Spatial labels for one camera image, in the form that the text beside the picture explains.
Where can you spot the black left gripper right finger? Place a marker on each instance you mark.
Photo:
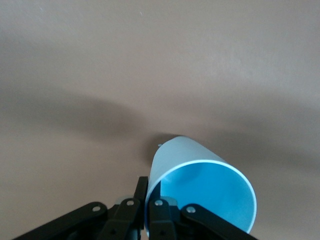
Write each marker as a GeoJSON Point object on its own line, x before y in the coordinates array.
{"type": "Point", "coordinates": [162, 220]}

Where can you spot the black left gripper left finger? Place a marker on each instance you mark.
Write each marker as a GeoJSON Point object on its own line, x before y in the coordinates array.
{"type": "Point", "coordinates": [120, 220]}

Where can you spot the light blue plastic cup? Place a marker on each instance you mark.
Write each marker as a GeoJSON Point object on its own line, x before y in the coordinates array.
{"type": "Point", "coordinates": [212, 187]}

